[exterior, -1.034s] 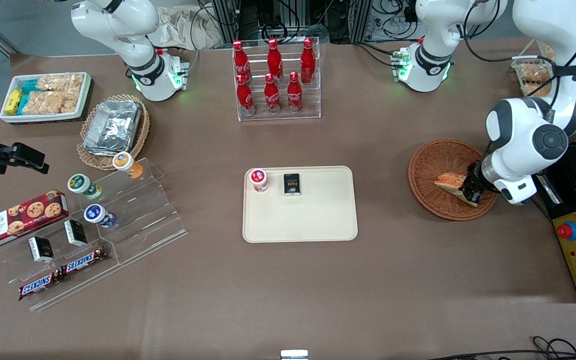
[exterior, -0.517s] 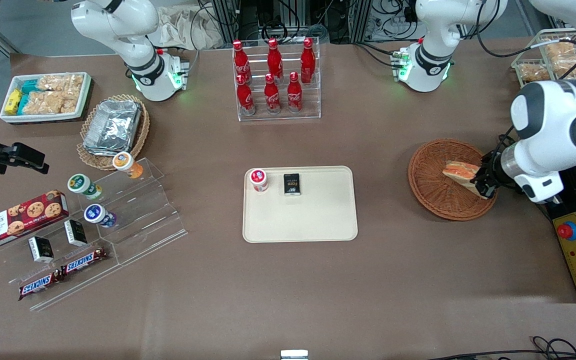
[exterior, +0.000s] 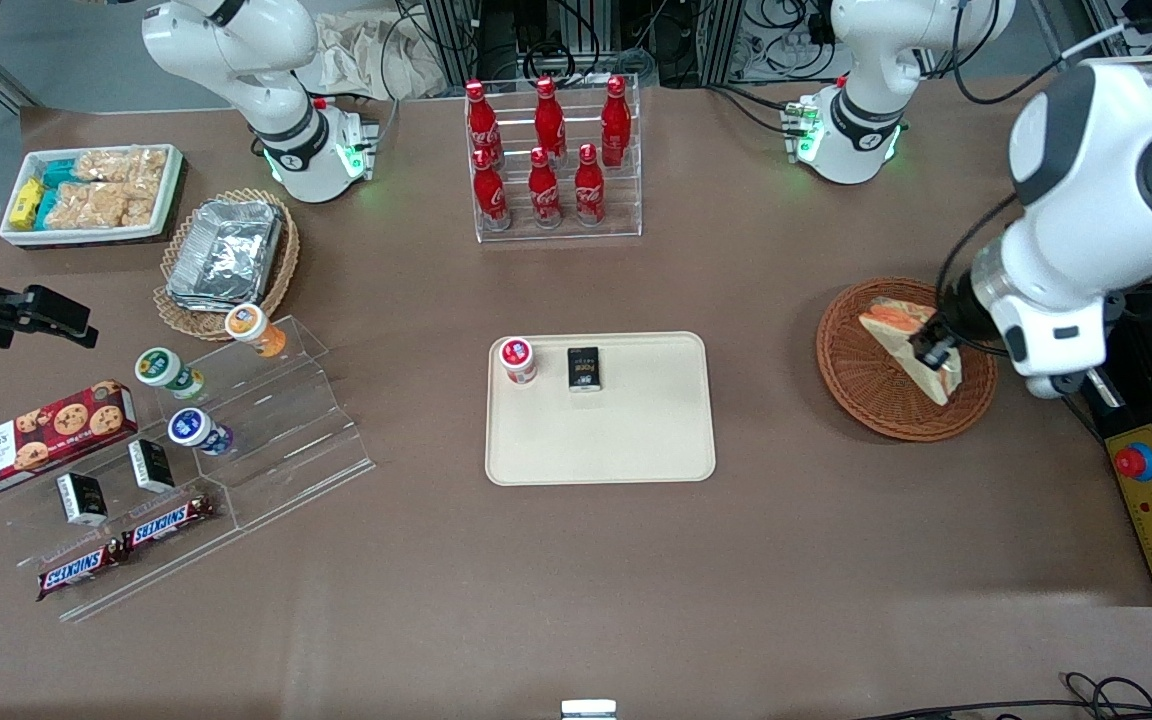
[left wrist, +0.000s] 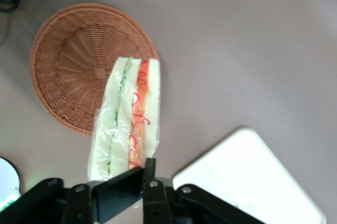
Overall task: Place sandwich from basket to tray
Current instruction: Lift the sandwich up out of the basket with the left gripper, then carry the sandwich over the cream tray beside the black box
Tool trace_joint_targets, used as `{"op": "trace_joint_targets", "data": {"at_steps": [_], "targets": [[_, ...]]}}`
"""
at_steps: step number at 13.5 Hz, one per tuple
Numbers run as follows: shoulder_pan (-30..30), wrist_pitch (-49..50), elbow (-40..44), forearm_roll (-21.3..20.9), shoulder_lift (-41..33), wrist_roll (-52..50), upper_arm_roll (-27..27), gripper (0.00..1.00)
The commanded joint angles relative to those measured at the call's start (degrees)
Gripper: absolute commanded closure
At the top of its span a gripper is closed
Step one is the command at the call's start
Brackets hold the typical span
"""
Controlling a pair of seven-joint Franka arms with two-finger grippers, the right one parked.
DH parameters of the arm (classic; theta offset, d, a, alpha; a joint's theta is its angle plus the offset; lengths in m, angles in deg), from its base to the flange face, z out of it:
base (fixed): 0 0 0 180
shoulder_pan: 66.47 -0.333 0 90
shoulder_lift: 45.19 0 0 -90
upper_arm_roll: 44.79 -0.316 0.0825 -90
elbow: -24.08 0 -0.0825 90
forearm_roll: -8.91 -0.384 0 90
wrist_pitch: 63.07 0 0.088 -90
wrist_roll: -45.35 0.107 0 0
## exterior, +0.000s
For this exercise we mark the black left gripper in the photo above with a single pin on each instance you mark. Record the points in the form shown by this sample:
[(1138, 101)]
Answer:
[(958, 318)]

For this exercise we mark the triangular sandwich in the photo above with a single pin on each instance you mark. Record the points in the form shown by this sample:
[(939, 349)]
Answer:
[(891, 325)]

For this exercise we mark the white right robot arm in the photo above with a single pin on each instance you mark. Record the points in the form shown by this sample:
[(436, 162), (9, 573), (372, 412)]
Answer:
[(236, 50)]

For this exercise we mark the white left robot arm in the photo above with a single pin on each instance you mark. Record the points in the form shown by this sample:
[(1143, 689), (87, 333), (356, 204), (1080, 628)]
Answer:
[(1086, 150)]

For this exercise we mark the brown round wicker basket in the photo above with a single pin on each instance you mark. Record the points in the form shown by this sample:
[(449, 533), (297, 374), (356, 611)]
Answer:
[(856, 390)]

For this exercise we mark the tan openwork wicker basket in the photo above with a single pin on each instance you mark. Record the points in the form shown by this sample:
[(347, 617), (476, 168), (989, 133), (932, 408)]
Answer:
[(281, 270)]

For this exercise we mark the beige plastic tray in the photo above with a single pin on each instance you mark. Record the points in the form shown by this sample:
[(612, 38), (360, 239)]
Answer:
[(626, 440)]

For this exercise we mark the teal snack packet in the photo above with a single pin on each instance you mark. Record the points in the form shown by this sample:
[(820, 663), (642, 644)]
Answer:
[(45, 210), (58, 172)]

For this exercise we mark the green yoghurt cup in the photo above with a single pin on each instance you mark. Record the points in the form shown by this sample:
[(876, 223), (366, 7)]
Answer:
[(164, 370)]

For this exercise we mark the clear rice cracker packet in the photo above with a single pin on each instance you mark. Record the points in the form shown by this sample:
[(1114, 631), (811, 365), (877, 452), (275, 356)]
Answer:
[(121, 165), (96, 205)]

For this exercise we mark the yellow snack packet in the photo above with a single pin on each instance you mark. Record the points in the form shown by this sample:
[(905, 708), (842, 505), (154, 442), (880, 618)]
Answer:
[(26, 203)]

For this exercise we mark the red Walkers cookie box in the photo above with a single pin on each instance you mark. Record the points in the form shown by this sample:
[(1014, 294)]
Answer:
[(36, 440)]

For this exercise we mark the white rectangular snack bin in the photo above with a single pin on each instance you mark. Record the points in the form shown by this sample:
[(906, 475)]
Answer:
[(171, 195)]

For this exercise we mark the small black snack box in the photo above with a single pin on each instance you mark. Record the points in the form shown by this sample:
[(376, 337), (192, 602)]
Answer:
[(151, 465), (585, 368), (82, 498)]

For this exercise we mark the blue yoghurt cup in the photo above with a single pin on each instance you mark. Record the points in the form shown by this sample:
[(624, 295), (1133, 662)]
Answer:
[(196, 430)]

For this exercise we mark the stack of foil containers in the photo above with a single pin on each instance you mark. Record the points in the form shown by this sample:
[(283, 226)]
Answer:
[(226, 255)]

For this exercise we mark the orange yoghurt cup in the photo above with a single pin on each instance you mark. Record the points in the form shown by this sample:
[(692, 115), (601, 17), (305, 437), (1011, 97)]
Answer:
[(254, 328)]

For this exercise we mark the black machine with yellow panel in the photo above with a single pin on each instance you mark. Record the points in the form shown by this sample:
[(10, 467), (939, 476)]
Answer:
[(1136, 400)]

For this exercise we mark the red emergency stop button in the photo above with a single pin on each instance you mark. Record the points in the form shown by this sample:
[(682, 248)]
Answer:
[(1135, 462)]

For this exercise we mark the Snickers chocolate bar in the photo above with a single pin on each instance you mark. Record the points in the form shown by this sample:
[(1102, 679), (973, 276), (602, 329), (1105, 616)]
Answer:
[(168, 522), (81, 568)]

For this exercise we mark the clear acrylic stepped stand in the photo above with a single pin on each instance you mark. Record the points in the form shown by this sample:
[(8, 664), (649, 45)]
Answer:
[(286, 430)]

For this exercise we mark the red cola bottle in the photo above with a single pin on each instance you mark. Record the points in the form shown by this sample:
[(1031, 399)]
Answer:
[(482, 120), (549, 120), (544, 195), (589, 190), (616, 125), (491, 195)]

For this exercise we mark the beige cloth bag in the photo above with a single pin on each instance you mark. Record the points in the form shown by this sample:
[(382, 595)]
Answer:
[(366, 55)]

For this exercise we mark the clear acrylic bottle rack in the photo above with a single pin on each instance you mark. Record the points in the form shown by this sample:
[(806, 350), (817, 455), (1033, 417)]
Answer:
[(561, 232)]

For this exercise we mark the red lid yoghurt cup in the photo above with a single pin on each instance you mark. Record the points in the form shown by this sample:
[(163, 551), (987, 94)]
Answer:
[(517, 360)]

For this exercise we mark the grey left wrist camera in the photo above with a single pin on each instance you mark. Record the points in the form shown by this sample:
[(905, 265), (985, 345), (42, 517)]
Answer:
[(1054, 386)]

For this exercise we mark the aluminium frame rack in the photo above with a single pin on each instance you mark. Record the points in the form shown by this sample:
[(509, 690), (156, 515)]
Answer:
[(586, 35)]

